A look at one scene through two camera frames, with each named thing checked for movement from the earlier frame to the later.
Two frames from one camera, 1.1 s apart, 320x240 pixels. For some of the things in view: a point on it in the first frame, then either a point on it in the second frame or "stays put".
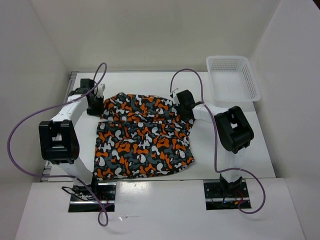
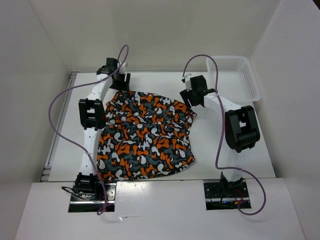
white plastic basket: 232,79 stays put
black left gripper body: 96,108 → 119,83
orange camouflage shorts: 139,136 stays put
